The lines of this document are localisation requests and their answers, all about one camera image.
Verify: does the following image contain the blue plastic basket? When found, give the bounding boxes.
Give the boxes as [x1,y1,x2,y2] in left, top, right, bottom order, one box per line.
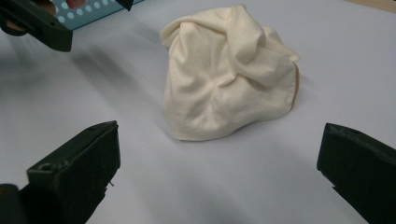
[50,0,145,31]

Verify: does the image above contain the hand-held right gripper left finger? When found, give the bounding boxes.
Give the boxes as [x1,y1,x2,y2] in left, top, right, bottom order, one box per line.
[18,120,121,224]

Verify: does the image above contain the wooden table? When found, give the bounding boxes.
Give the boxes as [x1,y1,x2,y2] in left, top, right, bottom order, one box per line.
[344,0,396,13]

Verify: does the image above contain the cream baby bodysuit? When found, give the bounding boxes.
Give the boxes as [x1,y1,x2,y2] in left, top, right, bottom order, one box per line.
[159,3,302,143]

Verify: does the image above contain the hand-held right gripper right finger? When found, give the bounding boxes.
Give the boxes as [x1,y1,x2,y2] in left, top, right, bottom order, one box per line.
[317,122,396,224]

